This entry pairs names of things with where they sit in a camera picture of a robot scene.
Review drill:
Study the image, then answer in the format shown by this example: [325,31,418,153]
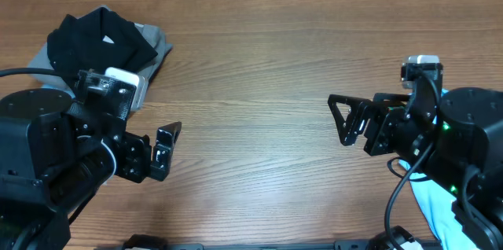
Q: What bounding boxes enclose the black polo shirt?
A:
[46,7,157,74]

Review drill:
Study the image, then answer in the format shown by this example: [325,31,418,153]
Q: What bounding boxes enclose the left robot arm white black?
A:
[1,88,182,249]

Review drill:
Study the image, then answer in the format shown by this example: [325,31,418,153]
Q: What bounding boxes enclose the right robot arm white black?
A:
[328,86,502,249]

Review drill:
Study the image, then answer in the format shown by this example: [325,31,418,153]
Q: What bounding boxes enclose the grey folded trousers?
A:
[28,6,172,112]

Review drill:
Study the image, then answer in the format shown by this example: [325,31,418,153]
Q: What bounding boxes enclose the light blue shirt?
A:
[398,88,480,250]

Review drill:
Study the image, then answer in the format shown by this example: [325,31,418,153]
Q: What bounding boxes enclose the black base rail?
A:
[121,226,441,250]

